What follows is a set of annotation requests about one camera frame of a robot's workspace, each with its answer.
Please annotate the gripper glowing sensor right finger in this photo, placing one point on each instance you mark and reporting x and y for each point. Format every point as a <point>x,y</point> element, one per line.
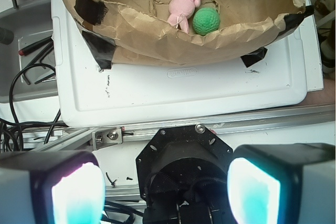
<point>282,183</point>

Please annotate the pink plush bunny toy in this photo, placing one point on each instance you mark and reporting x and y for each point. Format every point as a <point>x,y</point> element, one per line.
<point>180,11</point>

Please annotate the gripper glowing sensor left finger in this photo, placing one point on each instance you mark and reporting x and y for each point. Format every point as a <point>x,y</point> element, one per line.
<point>51,187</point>

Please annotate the red handled tool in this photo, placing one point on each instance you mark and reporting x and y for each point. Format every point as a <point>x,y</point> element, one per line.
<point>34,46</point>

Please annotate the aluminium extrusion rail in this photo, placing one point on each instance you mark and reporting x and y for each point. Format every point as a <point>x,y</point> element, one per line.
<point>260,120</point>

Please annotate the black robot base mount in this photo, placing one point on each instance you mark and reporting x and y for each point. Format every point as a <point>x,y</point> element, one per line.
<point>182,176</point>

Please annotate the green dimpled foam ball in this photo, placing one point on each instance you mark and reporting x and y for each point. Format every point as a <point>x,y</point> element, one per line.
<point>206,20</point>

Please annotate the brown paper bag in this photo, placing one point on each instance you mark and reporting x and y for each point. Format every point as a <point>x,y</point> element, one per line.
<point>141,34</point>

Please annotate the grey plastic tray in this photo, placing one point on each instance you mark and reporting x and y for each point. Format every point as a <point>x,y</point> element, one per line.
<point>32,29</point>

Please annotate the metal corner bracket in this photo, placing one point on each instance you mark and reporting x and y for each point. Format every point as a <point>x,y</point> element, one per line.
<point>106,136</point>

